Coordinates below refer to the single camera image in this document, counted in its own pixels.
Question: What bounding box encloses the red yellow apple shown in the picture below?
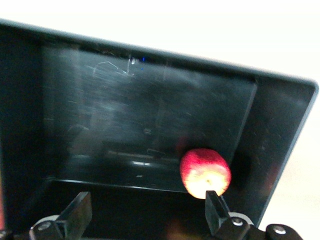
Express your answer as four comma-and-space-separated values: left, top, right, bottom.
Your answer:
179, 147, 232, 200

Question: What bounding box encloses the black rectangular box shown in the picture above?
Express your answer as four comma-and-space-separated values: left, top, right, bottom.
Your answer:
0, 18, 320, 240

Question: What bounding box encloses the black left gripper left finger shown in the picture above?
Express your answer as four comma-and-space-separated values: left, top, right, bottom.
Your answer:
29, 191, 93, 240

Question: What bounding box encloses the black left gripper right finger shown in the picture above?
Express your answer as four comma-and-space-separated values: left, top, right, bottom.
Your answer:
203, 190, 256, 240

